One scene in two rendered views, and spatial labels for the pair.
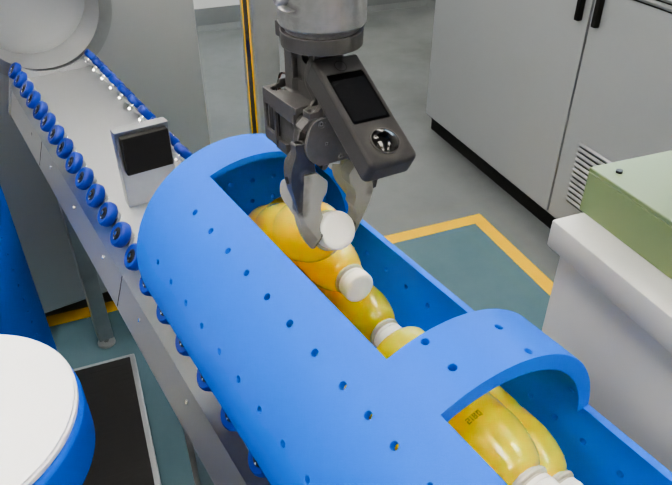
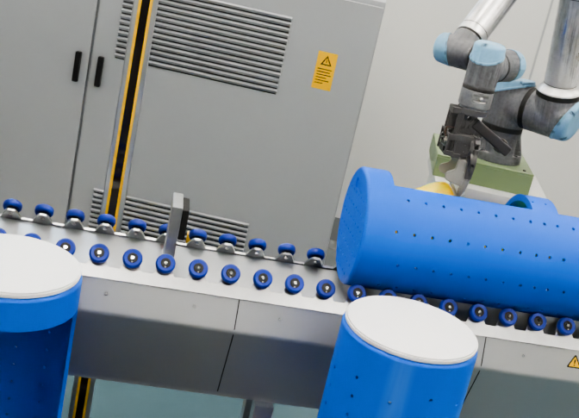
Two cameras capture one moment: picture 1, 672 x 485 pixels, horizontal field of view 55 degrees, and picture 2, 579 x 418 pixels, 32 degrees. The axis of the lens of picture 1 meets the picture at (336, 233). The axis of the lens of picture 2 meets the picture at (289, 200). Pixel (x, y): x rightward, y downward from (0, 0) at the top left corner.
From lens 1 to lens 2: 2.28 m
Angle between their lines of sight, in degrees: 61
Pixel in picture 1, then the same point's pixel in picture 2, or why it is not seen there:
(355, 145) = (503, 144)
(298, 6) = (487, 101)
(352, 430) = (544, 230)
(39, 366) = (389, 301)
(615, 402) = not seen: hidden behind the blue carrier
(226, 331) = (469, 233)
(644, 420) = not seen: hidden behind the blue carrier
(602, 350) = not seen: hidden behind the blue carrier
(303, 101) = (468, 135)
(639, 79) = (152, 123)
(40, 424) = (429, 310)
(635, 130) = (156, 165)
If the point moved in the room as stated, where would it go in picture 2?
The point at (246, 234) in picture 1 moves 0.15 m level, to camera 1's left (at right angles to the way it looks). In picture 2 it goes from (444, 198) to (422, 211)
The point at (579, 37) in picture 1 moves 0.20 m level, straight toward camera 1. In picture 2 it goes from (77, 96) to (103, 111)
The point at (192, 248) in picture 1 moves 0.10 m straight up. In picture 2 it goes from (422, 214) to (433, 172)
